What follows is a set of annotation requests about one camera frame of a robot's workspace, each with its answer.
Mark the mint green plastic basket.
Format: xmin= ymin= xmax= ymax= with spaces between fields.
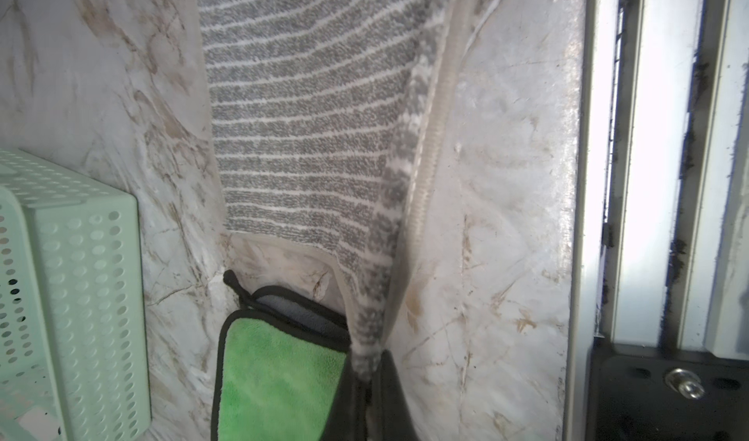
xmin=1 ymin=149 xmax=151 ymax=440

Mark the grey patterned cloth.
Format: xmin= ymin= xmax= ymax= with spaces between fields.
xmin=197 ymin=0 xmax=479 ymax=380

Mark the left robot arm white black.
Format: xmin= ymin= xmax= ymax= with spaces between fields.
xmin=321 ymin=341 xmax=748 ymax=440

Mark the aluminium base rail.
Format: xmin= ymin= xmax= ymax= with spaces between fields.
xmin=563 ymin=0 xmax=748 ymax=440

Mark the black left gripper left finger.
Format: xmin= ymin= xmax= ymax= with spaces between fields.
xmin=320 ymin=354 xmax=369 ymax=441

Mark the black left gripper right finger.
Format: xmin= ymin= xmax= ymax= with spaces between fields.
xmin=371 ymin=350 xmax=419 ymax=441

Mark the green and grey dishcloth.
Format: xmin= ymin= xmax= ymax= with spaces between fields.
xmin=211 ymin=270 xmax=350 ymax=440

